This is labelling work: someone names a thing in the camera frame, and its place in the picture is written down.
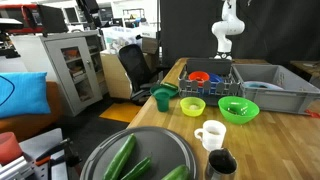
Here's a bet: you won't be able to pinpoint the dark green plastic cup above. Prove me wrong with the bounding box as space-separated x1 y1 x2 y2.
153 91 171 113

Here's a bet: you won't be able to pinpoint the metal cup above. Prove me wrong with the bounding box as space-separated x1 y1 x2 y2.
204 148 239 180

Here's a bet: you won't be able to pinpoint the red cup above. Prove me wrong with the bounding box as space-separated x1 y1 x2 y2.
0 131 24 166

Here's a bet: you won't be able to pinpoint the dark green plate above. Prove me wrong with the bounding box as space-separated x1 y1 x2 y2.
149 83 180 100

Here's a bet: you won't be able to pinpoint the black office chair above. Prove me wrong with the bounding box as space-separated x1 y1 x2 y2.
118 43 168 105

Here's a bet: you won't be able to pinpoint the yellow-green bowl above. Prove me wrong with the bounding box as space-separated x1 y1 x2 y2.
179 96 207 118

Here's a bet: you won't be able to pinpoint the orange plastic bowl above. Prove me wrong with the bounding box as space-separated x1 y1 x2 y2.
188 70 211 87

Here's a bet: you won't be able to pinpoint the yellow floor mat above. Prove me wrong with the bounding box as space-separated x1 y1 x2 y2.
98 102 143 124

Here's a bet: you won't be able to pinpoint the brown cardboard box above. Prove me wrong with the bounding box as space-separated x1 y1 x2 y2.
141 36 160 56

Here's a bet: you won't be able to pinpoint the grey dish rack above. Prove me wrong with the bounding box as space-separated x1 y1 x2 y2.
178 58 243 107

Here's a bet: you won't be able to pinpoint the grey round tray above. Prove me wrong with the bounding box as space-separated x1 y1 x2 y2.
79 126 198 180

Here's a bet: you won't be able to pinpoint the blue plastic bowl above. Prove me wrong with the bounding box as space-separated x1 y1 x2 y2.
208 73 224 88

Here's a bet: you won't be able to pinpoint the white printed box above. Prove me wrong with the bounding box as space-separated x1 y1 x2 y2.
100 25 143 55

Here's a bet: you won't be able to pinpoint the white mug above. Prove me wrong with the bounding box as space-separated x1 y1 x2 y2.
193 119 228 152

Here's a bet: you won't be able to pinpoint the long green cucumber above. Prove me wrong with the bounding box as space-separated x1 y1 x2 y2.
102 133 138 180
161 164 190 180

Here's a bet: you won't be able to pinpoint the bright green bowl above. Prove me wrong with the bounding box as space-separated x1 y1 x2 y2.
217 95 261 126

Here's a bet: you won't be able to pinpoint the thin curved green cucumber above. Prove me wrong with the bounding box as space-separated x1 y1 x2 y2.
120 156 153 180

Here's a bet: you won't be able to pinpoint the grey glass-door cabinet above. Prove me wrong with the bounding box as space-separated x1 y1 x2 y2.
39 30 105 118

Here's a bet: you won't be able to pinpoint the light blue plate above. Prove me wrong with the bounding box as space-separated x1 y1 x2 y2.
243 80 285 92

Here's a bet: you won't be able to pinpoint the grey plastic bin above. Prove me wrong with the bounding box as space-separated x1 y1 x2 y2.
231 63 320 116

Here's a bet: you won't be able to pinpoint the grey metal tool cart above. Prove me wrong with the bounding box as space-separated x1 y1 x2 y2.
18 128 73 180

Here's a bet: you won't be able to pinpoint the black monitor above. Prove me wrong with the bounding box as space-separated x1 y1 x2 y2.
37 4 70 34

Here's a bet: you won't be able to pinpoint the orange sofa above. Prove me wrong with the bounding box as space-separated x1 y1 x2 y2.
0 80 64 144

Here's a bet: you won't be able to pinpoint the blue pillow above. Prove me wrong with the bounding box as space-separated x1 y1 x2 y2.
0 71 52 120

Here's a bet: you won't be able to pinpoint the small red object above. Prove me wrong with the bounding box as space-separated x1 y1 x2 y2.
304 109 320 119

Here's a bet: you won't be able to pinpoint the red machine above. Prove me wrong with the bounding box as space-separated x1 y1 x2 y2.
0 3 40 35

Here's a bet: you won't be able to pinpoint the aluminium profile bar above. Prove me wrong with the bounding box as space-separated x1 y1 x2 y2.
0 154 36 180

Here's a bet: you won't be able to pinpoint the black orange handled pliers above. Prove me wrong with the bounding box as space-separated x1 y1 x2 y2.
34 137 83 169

